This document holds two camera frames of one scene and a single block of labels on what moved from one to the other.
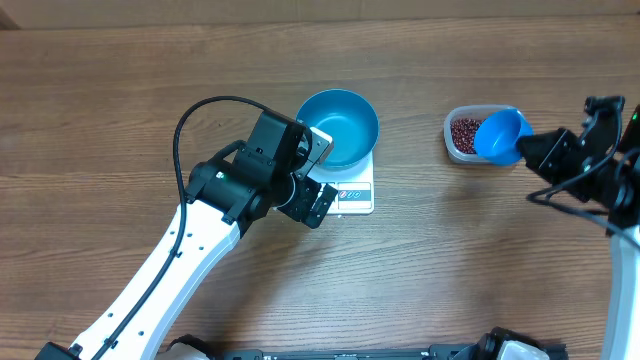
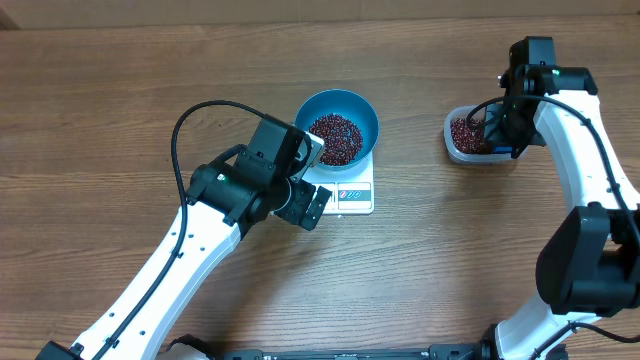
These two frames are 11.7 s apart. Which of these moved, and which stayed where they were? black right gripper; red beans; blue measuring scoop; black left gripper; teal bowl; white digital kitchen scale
Moved: black right gripper; blue measuring scoop; red beans
Stayed: black left gripper; white digital kitchen scale; teal bowl
